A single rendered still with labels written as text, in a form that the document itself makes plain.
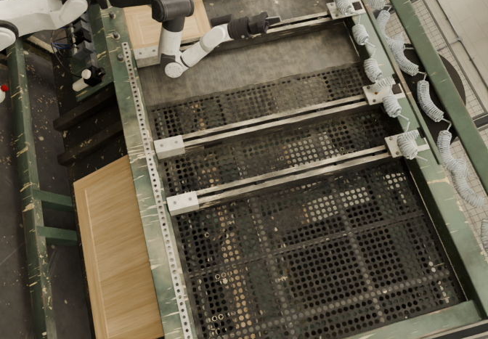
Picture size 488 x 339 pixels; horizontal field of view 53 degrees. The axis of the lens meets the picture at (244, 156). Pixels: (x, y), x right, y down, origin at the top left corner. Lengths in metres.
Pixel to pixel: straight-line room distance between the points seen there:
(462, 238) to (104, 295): 1.64
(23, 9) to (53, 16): 0.13
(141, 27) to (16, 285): 1.40
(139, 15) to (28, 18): 0.63
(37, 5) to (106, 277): 1.27
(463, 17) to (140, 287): 6.47
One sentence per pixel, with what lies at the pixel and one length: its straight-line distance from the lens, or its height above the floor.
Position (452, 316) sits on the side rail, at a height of 1.76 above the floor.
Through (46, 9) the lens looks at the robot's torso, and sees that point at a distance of 2.24.
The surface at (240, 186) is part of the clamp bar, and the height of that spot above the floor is 1.18.
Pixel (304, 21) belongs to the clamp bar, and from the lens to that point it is 2.60.
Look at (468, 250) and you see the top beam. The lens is 2.22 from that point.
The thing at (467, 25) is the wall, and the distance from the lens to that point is 7.80.
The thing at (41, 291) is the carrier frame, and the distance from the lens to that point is 2.49.
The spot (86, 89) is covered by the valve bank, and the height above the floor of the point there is 0.64.
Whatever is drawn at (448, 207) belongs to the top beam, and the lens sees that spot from 2.25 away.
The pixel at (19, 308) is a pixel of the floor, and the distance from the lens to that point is 2.63.
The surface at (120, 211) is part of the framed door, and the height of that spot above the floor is 0.52.
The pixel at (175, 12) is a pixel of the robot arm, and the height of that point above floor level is 1.32.
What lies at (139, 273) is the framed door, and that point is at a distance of 2.39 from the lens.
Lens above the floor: 1.96
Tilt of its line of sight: 20 degrees down
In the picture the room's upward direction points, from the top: 65 degrees clockwise
